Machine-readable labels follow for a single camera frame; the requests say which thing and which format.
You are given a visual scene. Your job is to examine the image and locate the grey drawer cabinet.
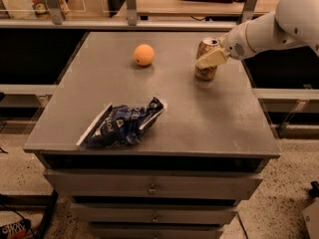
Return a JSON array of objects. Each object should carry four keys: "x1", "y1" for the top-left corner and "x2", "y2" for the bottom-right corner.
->
[{"x1": 23, "y1": 31, "x2": 282, "y2": 239}]

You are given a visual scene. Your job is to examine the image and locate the orange fruit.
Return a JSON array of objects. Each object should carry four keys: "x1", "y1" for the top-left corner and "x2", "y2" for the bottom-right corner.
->
[{"x1": 134, "y1": 44, "x2": 155, "y2": 67}]

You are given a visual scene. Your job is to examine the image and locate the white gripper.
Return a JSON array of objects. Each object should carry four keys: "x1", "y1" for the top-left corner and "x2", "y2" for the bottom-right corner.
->
[{"x1": 195, "y1": 21, "x2": 256, "y2": 69}]

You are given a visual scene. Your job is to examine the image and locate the blue chip bag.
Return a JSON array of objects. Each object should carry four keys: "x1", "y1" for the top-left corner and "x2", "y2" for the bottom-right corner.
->
[{"x1": 77, "y1": 97, "x2": 165, "y2": 149}]

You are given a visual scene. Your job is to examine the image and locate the red black object on floor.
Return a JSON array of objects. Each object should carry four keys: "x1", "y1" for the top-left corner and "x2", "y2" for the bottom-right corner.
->
[{"x1": 0, "y1": 219, "x2": 31, "y2": 239}]

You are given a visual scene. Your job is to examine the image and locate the orange soda can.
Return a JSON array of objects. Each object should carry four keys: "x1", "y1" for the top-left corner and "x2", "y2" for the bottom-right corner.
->
[{"x1": 194, "y1": 37, "x2": 219, "y2": 81}]

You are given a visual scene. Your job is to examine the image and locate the white device on floor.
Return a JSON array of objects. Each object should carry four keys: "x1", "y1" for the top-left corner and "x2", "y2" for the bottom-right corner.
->
[{"x1": 301, "y1": 180, "x2": 319, "y2": 239}]

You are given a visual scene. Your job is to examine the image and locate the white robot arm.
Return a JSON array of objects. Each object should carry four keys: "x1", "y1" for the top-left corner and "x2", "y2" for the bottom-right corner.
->
[{"x1": 196, "y1": 0, "x2": 319, "y2": 68}]

